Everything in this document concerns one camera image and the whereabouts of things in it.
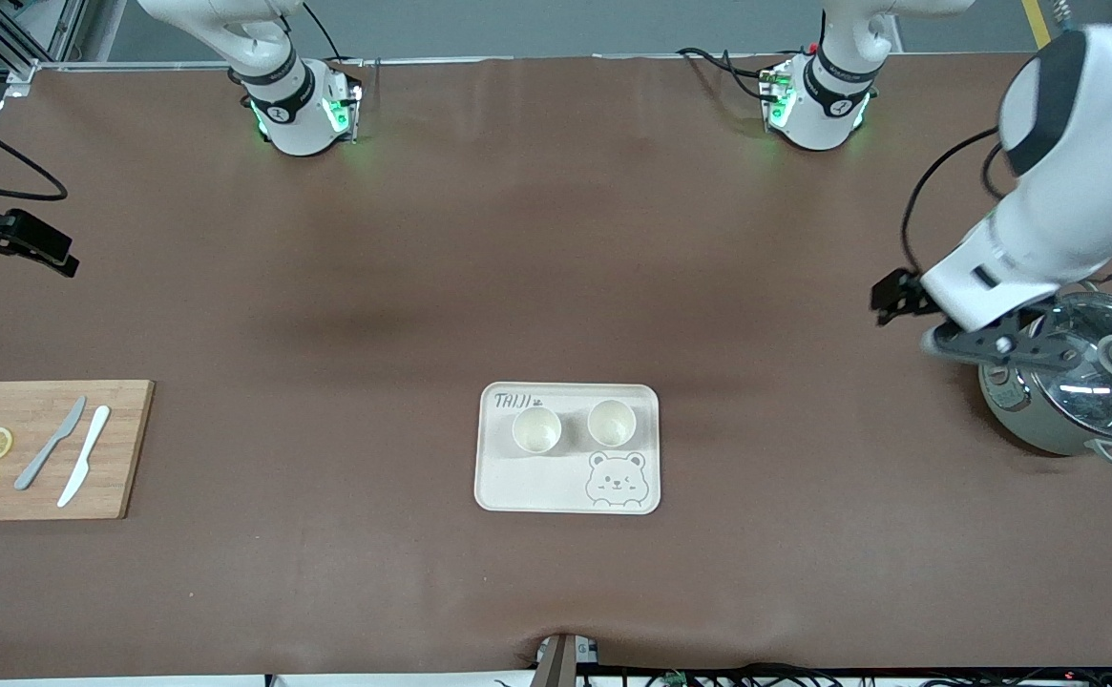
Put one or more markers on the white IKEA cup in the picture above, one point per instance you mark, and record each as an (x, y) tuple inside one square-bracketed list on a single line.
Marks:
[(536, 431), (612, 425)]

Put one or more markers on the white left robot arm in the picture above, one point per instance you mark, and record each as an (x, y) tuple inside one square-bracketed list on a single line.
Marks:
[(1080, 162)]

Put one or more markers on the glass pot lid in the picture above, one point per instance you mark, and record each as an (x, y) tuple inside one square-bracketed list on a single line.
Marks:
[(1100, 401)]

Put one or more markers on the grey plastic knife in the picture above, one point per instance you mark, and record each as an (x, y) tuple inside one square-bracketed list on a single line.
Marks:
[(45, 453)]

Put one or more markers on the white plastic knife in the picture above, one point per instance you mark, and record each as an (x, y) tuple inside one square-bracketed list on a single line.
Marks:
[(86, 458)]

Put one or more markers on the bamboo cutting board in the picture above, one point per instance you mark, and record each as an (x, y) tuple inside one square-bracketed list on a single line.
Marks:
[(126, 458)]

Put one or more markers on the brown table mat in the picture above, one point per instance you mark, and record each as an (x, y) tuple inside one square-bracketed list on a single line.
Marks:
[(326, 286)]

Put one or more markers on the cream bear print tray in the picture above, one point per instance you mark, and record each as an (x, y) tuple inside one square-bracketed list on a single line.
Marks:
[(556, 482)]

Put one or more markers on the aluminium frame struts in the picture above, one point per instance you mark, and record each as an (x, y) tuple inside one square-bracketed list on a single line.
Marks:
[(31, 69)]

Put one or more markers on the brown post with clamp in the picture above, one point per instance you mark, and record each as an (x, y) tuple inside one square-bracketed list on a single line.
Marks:
[(556, 668)]

